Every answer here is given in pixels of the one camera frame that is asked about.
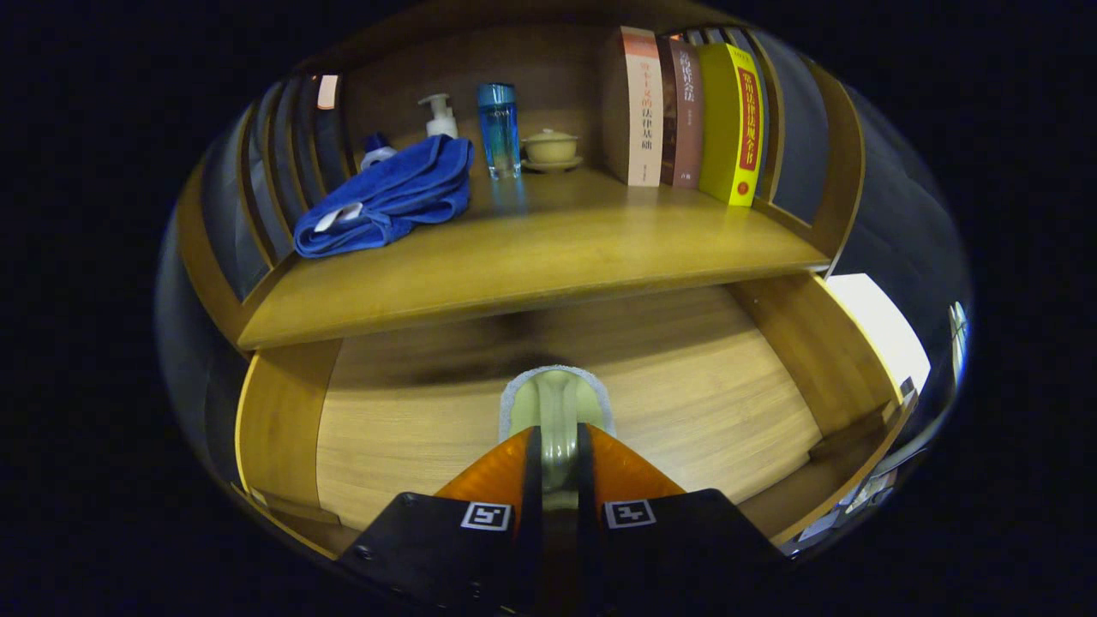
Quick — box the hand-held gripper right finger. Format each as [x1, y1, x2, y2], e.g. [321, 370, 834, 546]
[576, 422, 785, 592]

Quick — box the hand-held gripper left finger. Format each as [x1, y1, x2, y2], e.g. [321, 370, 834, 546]
[336, 426, 543, 601]

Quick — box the pale green scrubbing brush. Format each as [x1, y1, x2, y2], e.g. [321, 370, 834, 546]
[499, 364, 616, 515]

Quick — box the wooden drawer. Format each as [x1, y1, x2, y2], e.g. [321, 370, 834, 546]
[233, 273, 920, 558]

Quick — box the wooden countertop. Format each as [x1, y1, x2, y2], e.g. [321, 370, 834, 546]
[238, 167, 830, 350]

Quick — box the white drawer unit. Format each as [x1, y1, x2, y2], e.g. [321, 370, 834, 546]
[824, 273, 932, 395]

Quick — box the wooden cabinet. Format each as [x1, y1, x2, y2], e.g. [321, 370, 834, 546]
[176, 0, 866, 352]

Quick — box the blue folded towel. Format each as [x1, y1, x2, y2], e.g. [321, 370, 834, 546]
[293, 135, 475, 259]

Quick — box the beige lidded teacup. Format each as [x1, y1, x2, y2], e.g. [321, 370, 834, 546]
[520, 129, 584, 173]

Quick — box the blue glass bottle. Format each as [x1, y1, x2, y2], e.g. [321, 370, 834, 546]
[477, 82, 523, 180]

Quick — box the small blue-capped lotion bottle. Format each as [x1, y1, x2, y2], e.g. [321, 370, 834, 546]
[360, 131, 398, 171]

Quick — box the white pump bottle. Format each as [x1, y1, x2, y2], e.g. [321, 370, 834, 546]
[418, 93, 459, 140]

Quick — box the orange and white book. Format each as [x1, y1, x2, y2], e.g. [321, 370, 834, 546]
[600, 26, 663, 188]

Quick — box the brown book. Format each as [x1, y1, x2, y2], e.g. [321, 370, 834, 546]
[656, 36, 705, 189]

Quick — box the yellow book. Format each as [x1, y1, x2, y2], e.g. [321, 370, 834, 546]
[697, 43, 765, 207]

